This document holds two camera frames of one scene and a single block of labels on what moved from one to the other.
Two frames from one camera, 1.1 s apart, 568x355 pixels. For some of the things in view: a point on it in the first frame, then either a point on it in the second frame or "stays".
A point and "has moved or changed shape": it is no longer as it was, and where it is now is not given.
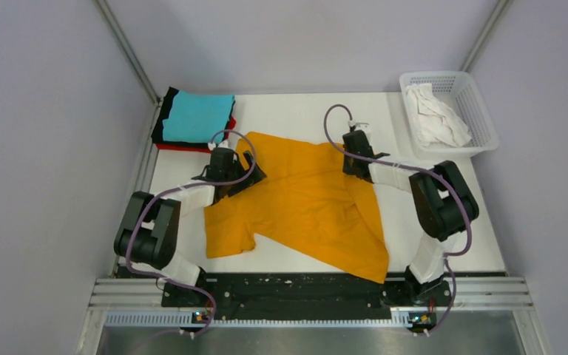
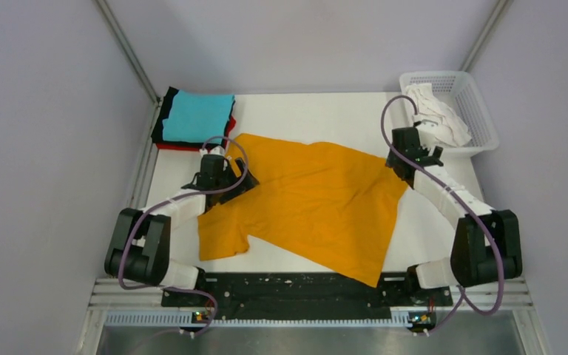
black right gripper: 347,168 → 391,159
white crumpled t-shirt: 434,120 stays
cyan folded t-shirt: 196,117 stays
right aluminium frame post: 487,32 stays
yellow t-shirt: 306,204 has moved or changed shape
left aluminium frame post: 129,50 stays
